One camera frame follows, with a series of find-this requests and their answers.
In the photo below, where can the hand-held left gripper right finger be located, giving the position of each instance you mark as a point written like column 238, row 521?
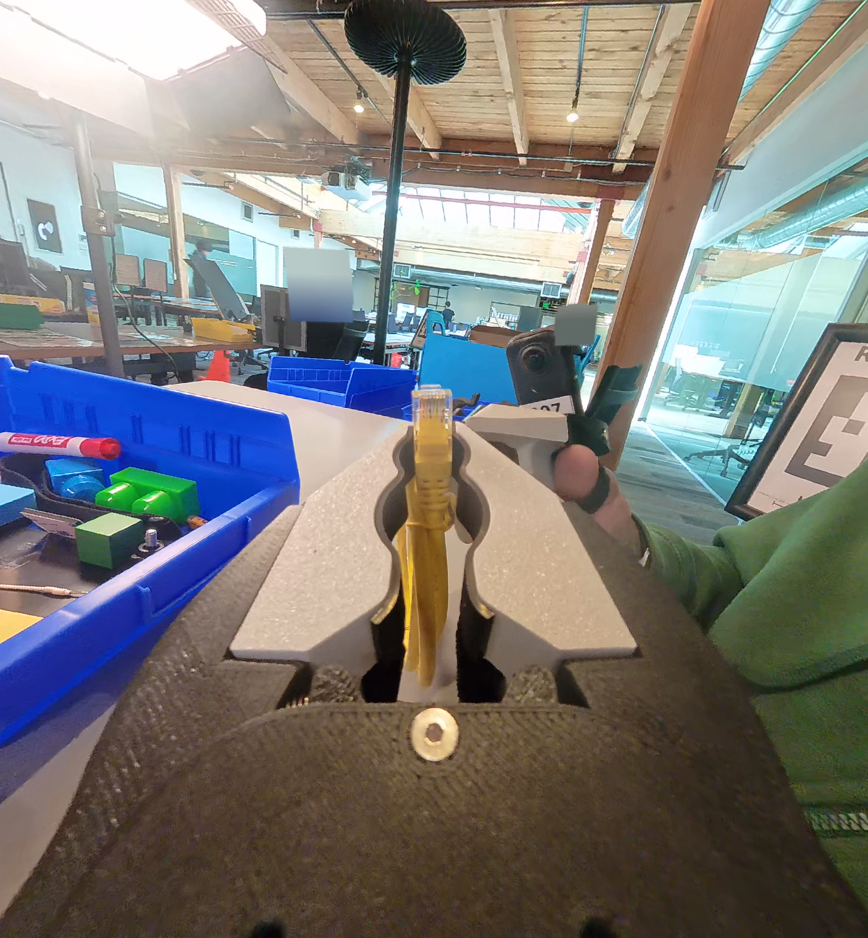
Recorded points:
column 551, row 586

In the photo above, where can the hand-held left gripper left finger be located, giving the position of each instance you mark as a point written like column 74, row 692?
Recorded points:
column 309, row 579

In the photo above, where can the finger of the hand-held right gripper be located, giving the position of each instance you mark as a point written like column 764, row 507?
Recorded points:
column 518, row 425

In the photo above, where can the large blue plastic bin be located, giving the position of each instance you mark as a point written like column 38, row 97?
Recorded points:
column 184, row 440

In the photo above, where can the person's right forearm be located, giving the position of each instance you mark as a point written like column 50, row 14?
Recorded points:
column 771, row 557

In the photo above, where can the person's right hand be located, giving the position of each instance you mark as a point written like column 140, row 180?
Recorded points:
column 577, row 469

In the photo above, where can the light blue cart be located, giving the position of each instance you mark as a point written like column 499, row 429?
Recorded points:
column 463, row 366

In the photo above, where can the green two-stud brick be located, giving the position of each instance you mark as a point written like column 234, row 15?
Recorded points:
column 159, row 495

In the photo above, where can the small blue bin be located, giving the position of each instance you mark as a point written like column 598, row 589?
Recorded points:
column 331, row 381

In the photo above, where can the green cube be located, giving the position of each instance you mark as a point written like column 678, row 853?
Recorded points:
column 108, row 539

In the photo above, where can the orange traffic cone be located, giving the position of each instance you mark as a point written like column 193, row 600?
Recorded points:
column 219, row 368

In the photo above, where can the black pole round disc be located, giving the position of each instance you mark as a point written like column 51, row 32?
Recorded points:
column 397, row 183

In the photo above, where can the computer monitor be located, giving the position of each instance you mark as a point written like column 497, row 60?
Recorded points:
column 272, row 326

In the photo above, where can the blue stud brick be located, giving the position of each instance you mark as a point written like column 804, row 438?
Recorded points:
column 71, row 480

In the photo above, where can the yellow bin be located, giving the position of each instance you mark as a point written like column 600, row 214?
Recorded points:
column 221, row 330

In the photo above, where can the silver metal piece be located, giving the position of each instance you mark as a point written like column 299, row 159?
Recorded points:
column 45, row 522

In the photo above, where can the ceiling projector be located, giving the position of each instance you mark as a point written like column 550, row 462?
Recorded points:
column 346, row 178

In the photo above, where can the red dry-erase marker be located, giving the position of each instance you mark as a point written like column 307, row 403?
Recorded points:
column 53, row 443

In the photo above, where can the framed marker sign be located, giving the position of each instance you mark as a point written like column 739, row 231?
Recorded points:
column 829, row 418

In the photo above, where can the black tilted panel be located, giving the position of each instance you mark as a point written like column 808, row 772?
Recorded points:
column 218, row 289

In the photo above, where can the green jacket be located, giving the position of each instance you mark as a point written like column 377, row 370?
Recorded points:
column 844, row 769

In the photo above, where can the long wooden table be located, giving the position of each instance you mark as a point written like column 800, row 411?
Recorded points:
column 38, row 341

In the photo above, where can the metal light stand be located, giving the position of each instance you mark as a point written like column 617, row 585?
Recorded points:
column 100, row 256

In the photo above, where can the green bin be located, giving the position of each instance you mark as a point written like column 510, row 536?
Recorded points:
column 1, row 315

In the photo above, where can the studio light panel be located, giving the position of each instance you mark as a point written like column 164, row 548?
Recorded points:
column 111, row 36

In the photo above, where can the slim wooden post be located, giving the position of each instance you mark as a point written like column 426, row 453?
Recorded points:
column 595, row 249
column 176, row 227

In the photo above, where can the thick wooden post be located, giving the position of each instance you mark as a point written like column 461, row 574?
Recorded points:
column 668, row 256

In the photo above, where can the black wall poster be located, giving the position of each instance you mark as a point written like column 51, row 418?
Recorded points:
column 44, row 227

